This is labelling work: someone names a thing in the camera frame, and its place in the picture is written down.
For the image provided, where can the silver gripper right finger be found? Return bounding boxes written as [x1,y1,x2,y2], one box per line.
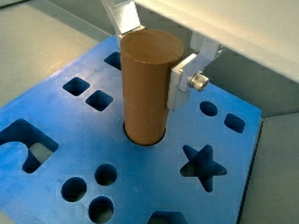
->
[166,31,227,111]

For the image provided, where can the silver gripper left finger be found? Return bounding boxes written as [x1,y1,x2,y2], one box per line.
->
[101,0,145,40]

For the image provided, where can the brown wooden cylinder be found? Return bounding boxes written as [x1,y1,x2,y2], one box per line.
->
[120,29,182,145]

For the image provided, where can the blue foam shape-sorter block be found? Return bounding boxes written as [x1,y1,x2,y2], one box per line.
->
[0,38,260,224]

